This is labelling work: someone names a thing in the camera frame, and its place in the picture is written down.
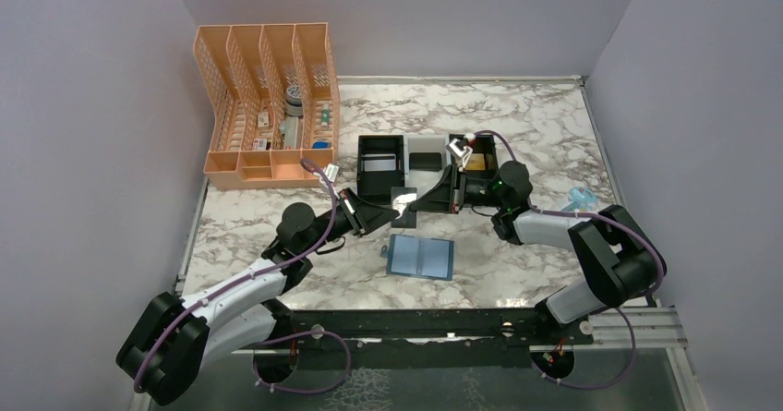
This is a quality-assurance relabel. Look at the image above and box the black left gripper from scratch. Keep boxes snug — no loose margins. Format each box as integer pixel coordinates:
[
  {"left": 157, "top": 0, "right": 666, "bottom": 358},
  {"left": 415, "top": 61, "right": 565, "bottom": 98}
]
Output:
[{"left": 301, "top": 187, "right": 400, "bottom": 256}]

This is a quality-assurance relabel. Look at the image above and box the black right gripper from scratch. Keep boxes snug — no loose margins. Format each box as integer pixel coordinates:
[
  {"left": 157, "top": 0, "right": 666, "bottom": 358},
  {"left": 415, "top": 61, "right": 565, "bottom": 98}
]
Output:
[{"left": 410, "top": 164, "right": 506, "bottom": 214}]

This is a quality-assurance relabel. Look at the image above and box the silver crest card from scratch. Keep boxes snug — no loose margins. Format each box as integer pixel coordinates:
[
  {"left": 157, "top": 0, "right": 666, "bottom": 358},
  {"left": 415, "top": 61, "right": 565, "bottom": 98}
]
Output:
[{"left": 362, "top": 156, "right": 398, "bottom": 172}]

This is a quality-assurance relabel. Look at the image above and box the blue card holder wallet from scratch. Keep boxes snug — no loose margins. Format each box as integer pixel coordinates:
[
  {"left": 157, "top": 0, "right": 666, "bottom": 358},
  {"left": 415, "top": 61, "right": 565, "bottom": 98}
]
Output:
[{"left": 380, "top": 234, "right": 455, "bottom": 281}]

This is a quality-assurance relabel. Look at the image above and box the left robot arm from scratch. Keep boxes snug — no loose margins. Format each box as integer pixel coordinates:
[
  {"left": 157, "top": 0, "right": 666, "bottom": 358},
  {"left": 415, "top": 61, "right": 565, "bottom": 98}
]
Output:
[{"left": 115, "top": 189, "right": 400, "bottom": 405}]

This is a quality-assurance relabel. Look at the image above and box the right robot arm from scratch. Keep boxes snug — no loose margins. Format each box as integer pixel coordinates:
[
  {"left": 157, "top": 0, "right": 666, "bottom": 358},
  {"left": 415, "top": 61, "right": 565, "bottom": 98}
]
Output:
[{"left": 408, "top": 161, "right": 666, "bottom": 344}]

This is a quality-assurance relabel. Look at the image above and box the black left card tray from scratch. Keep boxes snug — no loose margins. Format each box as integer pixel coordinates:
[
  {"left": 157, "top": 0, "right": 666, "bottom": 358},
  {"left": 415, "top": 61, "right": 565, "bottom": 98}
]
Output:
[{"left": 356, "top": 135, "right": 405, "bottom": 205}]

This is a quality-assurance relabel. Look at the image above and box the black card tray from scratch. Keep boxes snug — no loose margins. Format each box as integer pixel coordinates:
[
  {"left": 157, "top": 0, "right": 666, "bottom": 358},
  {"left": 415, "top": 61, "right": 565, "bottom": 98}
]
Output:
[
  {"left": 448, "top": 131, "right": 500, "bottom": 207},
  {"left": 356, "top": 135, "right": 405, "bottom": 205}
]

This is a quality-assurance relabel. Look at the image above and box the black card in middle tray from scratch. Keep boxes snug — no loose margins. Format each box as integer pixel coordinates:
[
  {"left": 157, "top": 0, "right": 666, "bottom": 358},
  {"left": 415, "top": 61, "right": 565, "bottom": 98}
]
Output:
[{"left": 408, "top": 152, "right": 443, "bottom": 172}]

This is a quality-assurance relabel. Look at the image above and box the white middle card tray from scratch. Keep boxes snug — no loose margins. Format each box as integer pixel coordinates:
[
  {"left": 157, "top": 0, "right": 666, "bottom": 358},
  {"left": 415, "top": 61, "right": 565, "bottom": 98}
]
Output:
[{"left": 404, "top": 134, "right": 452, "bottom": 196}]

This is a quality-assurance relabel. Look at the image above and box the gold card in right tray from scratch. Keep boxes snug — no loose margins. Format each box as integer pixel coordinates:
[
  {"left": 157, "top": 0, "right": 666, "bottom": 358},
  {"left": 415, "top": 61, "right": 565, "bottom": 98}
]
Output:
[{"left": 464, "top": 153, "right": 488, "bottom": 172}]

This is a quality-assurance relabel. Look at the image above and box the black right card tray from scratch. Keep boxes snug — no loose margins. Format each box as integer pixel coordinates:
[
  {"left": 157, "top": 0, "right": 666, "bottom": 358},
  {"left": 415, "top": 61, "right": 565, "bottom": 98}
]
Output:
[{"left": 448, "top": 131, "right": 500, "bottom": 207}]

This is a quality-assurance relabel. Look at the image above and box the green white small bottle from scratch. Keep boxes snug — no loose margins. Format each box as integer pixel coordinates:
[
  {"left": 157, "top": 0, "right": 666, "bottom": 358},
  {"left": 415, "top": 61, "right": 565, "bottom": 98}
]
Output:
[{"left": 320, "top": 105, "right": 331, "bottom": 127}]

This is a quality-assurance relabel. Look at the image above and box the white red labelled box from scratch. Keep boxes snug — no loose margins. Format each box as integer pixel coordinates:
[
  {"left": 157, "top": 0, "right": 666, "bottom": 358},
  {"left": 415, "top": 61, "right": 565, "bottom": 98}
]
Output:
[{"left": 252, "top": 138, "right": 270, "bottom": 151}]

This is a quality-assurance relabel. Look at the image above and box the round tin in organizer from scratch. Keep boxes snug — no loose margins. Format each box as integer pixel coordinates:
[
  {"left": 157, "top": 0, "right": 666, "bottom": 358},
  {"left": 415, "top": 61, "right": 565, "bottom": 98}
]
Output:
[{"left": 284, "top": 85, "right": 304, "bottom": 117}]

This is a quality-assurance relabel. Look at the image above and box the light blue tape dispenser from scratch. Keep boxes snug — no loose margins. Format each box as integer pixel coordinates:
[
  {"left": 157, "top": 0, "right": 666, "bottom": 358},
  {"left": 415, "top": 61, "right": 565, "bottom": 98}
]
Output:
[{"left": 559, "top": 187, "right": 599, "bottom": 212}]

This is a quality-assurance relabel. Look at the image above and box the orange plastic desk organizer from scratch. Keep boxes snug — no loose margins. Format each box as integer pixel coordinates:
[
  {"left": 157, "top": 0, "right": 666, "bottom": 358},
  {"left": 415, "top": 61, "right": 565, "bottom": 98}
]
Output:
[{"left": 193, "top": 22, "right": 341, "bottom": 190}]

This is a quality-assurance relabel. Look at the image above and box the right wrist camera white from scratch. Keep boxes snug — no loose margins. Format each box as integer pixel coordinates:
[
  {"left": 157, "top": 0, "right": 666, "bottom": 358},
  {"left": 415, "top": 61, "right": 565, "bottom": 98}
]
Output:
[{"left": 447, "top": 133, "right": 476, "bottom": 169}]

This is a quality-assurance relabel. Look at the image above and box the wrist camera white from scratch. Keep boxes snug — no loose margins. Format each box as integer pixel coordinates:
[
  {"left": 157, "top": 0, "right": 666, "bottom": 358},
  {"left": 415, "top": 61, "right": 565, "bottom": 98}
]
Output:
[
  {"left": 313, "top": 163, "right": 340, "bottom": 184},
  {"left": 447, "top": 133, "right": 476, "bottom": 169}
]

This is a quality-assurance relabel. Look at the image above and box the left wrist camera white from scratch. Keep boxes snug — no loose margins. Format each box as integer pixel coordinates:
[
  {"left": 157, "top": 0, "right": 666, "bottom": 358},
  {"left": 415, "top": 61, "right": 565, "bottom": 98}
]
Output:
[{"left": 313, "top": 163, "right": 340, "bottom": 184}]

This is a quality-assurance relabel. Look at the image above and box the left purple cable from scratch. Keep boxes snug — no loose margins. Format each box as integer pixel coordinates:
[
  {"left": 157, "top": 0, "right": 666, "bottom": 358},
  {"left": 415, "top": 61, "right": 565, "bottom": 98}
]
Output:
[{"left": 133, "top": 158, "right": 354, "bottom": 396}]

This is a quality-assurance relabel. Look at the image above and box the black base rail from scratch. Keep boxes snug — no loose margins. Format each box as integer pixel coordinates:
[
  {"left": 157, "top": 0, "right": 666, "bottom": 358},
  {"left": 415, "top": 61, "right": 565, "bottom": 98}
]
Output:
[{"left": 270, "top": 308, "right": 594, "bottom": 348}]

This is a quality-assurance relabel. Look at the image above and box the aluminium frame rail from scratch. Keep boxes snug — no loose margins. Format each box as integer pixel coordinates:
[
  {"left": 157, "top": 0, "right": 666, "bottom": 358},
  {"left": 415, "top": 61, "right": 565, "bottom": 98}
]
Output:
[{"left": 587, "top": 307, "right": 689, "bottom": 349}]

